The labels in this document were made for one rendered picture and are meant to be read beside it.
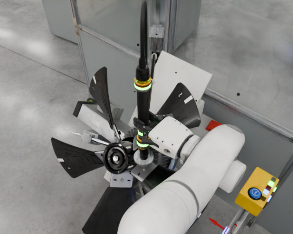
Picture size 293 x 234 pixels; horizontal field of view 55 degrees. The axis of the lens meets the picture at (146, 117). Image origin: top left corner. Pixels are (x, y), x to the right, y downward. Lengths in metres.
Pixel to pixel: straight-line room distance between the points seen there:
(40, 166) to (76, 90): 0.97
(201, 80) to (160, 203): 0.82
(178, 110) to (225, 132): 0.34
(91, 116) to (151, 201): 0.93
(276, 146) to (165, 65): 0.77
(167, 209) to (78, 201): 1.96
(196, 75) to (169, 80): 0.13
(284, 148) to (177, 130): 0.95
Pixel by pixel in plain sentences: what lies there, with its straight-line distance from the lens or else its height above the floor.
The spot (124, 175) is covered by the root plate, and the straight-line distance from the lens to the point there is 1.13.
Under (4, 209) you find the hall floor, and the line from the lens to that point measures 2.54.
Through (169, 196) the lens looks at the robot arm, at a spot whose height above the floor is 1.68.
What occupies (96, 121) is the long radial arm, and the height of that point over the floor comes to 1.12.
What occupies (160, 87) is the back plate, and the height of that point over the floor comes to 1.25.
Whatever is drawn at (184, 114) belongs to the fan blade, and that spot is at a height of 1.40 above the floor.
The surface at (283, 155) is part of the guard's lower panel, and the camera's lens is 1.69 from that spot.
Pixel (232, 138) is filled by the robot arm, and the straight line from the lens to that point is 0.67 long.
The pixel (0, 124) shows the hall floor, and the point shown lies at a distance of 3.11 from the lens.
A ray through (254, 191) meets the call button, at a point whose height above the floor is 1.08.
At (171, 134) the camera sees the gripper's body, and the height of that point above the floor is 1.49.
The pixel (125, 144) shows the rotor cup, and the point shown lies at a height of 1.25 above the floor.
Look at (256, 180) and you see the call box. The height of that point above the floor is 1.07.
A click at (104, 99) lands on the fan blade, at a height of 1.33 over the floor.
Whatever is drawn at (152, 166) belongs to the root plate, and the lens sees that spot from 1.08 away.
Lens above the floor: 2.10
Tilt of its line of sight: 48 degrees down
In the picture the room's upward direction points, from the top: straight up
